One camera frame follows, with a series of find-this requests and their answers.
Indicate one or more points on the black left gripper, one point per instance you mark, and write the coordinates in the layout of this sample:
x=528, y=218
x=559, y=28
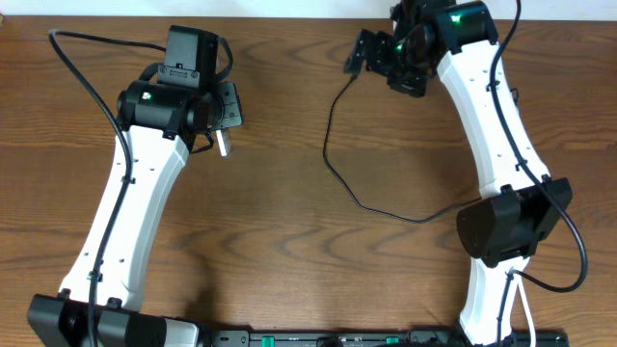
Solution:
x=234, y=113

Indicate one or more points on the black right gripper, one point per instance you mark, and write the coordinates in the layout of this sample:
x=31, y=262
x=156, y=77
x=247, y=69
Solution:
x=380, y=43

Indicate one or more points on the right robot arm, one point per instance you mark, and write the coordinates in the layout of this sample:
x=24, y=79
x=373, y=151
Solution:
x=519, y=202

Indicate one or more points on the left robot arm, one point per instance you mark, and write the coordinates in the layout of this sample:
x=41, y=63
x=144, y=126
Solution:
x=157, y=120

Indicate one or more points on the Galaxy S25 Ultra smartphone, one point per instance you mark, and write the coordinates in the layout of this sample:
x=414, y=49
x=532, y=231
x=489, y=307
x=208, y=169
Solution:
x=224, y=142

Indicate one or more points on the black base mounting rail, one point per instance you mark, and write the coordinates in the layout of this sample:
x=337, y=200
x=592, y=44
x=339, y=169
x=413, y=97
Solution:
x=366, y=338

